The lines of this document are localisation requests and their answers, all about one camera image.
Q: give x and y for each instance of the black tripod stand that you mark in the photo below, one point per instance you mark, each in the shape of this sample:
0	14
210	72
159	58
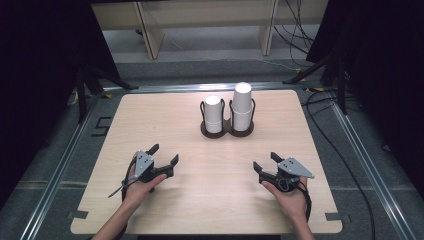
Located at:
340	83
83	96

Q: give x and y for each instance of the person's right hand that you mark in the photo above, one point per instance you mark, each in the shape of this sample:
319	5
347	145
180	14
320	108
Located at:
293	203

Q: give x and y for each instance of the beige wooden shelf unit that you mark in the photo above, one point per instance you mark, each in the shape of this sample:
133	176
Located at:
150	33

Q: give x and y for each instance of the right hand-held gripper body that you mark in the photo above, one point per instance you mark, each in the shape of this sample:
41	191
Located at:
295	167

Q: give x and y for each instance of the dark double cup holder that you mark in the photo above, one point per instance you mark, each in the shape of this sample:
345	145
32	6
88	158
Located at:
226	128

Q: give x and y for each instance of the short stack of white cups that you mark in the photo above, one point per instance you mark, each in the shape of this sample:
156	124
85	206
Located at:
213	115

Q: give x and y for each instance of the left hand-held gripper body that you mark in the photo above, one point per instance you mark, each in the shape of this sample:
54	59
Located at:
144	164

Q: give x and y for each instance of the person's left hand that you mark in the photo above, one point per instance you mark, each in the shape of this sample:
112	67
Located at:
136	191

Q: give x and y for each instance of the tall stack of white cups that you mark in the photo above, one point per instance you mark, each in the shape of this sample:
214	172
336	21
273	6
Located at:
241	106

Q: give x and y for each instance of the metal floor rail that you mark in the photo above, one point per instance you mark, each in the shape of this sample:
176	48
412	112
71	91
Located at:
370	173
56	180

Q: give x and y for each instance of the black curtain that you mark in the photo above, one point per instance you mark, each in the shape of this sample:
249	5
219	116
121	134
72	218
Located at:
40	83
383	66

